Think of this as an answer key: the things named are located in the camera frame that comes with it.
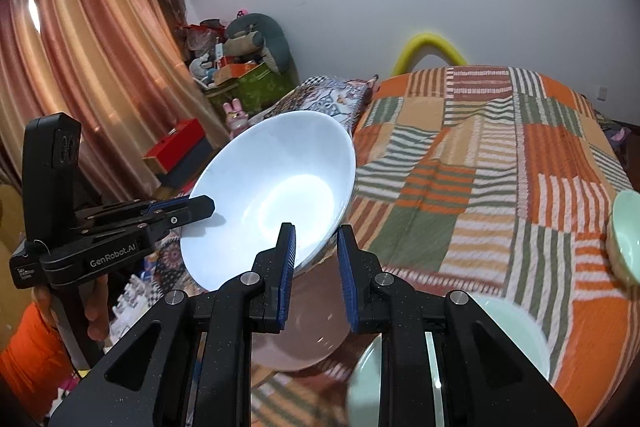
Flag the mint green plate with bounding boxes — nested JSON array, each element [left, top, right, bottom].
[[346, 293, 551, 426]]

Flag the pink bowl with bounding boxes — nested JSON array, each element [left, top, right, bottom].
[[252, 255, 350, 372]]

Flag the white bowl with black dots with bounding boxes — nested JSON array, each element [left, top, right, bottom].
[[180, 110, 356, 291]]

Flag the mint green bowl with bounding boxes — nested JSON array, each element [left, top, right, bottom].
[[605, 190, 640, 287]]

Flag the person's left hand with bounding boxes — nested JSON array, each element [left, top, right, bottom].
[[32, 274, 110, 341]]

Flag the red box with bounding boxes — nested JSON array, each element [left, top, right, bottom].
[[142, 119, 205, 174]]

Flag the pink bunny toy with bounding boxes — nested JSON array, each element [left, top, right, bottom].
[[222, 98, 250, 140]]

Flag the orange pink curtains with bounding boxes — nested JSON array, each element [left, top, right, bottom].
[[1, 0, 228, 200]]

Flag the orange striped patchwork blanket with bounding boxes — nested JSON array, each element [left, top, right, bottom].
[[249, 65, 634, 427]]

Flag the patterned checkered quilt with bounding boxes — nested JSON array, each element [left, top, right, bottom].
[[108, 76, 378, 343]]

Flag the yellow foam tube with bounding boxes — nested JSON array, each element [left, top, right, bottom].
[[390, 32, 468, 77]]

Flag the white wall socket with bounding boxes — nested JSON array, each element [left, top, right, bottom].
[[597, 87, 608, 102]]

